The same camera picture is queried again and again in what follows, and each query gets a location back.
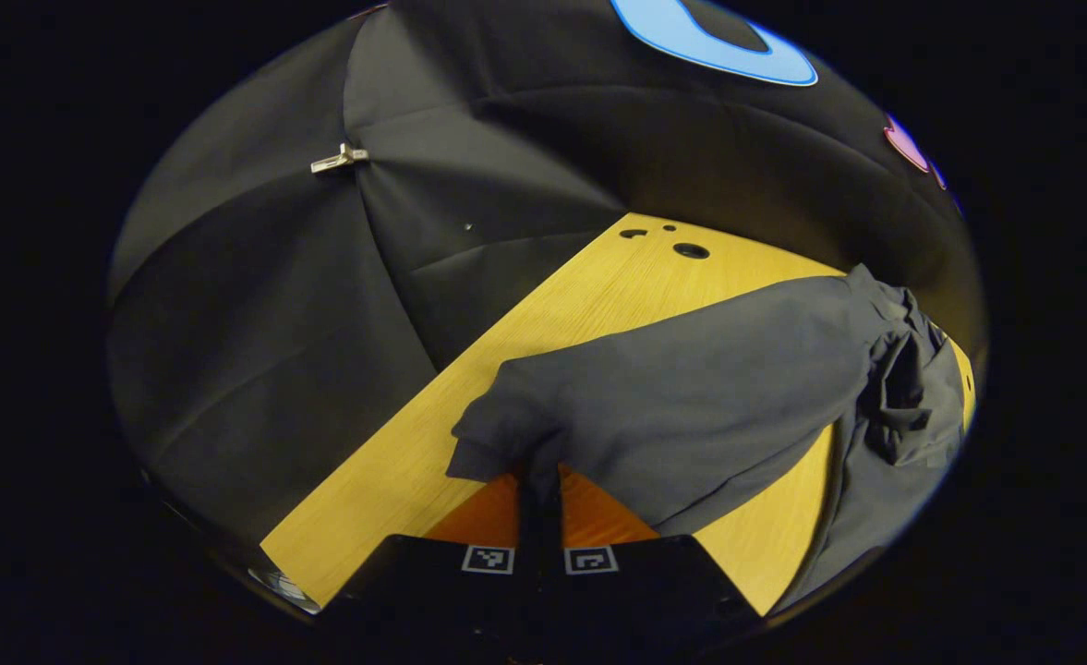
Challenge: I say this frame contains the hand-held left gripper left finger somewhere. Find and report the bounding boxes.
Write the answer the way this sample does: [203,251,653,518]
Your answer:
[331,471,542,647]

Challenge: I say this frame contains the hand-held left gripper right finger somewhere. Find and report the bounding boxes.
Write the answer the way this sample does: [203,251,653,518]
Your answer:
[552,465,766,647]

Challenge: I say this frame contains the grey long-sleeved shirt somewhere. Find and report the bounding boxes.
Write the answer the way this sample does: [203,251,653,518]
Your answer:
[446,263,969,615]

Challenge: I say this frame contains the black backdrop cloth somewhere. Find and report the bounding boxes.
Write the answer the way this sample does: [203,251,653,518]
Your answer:
[107,0,987,574]

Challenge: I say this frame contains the white cloth clip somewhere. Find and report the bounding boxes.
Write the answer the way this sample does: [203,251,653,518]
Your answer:
[311,143,369,175]

